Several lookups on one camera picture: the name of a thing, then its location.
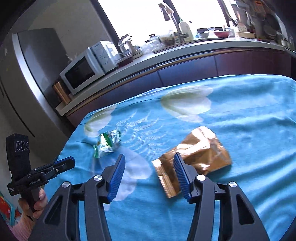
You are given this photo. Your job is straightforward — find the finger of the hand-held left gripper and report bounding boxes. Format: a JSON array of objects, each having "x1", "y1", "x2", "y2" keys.
[
  {"x1": 31, "y1": 156, "x2": 75, "y2": 174},
  {"x1": 42, "y1": 167, "x2": 70, "y2": 184}
]

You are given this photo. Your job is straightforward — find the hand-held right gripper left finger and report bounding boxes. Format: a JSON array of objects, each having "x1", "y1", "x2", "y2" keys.
[{"x1": 28, "y1": 153, "x2": 126, "y2": 241}]

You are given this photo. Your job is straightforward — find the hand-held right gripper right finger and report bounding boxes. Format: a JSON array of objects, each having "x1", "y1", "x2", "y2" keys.
[{"x1": 173, "y1": 152, "x2": 270, "y2": 241}]

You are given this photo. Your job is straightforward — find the brown snack bag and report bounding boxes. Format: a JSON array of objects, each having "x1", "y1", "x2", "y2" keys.
[{"x1": 151, "y1": 126, "x2": 232, "y2": 198}]

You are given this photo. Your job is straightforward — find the green wrapper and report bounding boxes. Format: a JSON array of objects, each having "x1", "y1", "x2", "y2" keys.
[{"x1": 92, "y1": 129, "x2": 122, "y2": 158}]

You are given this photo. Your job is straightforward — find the person's left hand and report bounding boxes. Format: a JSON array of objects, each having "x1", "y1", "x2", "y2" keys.
[{"x1": 18, "y1": 186, "x2": 48, "y2": 219}]

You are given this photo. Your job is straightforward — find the red packet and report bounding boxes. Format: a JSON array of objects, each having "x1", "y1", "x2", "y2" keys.
[{"x1": 0, "y1": 197, "x2": 21, "y2": 223}]

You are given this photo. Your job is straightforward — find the copper tumbler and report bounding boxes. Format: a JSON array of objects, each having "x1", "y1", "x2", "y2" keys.
[{"x1": 52, "y1": 80, "x2": 71, "y2": 105}]

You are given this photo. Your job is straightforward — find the grey refrigerator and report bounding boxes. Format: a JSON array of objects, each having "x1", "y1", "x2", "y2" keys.
[{"x1": 0, "y1": 28, "x2": 77, "y2": 139}]

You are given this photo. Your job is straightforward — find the blue printed cloth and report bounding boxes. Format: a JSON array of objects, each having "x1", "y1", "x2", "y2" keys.
[{"x1": 44, "y1": 74, "x2": 296, "y2": 241}]

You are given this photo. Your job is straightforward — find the white microwave oven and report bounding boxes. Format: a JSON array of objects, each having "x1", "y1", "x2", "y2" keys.
[{"x1": 59, "y1": 40, "x2": 118, "y2": 95}]

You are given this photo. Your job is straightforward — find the kitchen counter cabinet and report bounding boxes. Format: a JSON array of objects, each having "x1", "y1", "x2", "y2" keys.
[{"x1": 55, "y1": 38, "x2": 296, "y2": 130}]

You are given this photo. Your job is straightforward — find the dark bowl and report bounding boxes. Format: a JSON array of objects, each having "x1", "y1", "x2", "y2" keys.
[{"x1": 117, "y1": 56, "x2": 134, "y2": 67}]

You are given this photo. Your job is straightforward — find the glass kettle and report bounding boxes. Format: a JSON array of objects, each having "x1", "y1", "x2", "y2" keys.
[{"x1": 117, "y1": 34, "x2": 141, "y2": 58}]

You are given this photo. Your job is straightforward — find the clear plastic bags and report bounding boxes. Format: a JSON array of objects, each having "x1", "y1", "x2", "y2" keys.
[{"x1": 141, "y1": 35, "x2": 176, "y2": 52}]

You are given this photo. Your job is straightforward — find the white soap bottle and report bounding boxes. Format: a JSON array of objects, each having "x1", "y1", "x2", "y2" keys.
[{"x1": 178, "y1": 16, "x2": 194, "y2": 41}]

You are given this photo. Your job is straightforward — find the red bowl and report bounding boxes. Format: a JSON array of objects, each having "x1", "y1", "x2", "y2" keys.
[{"x1": 214, "y1": 30, "x2": 230, "y2": 39}]

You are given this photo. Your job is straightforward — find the metal faucet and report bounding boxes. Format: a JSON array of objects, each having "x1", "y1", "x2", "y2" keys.
[{"x1": 158, "y1": 3, "x2": 185, "y2": 42}]

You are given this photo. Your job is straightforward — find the dark framed window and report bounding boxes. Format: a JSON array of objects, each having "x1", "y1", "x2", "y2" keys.
[{"x1": 97, "y1": 0, "x2": 232, "y2": 44}]

